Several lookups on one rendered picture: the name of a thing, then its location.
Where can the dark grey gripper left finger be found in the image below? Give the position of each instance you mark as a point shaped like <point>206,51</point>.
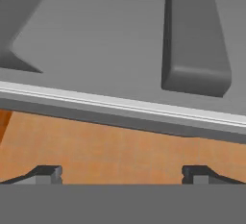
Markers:
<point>48,172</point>

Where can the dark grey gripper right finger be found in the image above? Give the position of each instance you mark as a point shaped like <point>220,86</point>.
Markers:
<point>196,172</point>

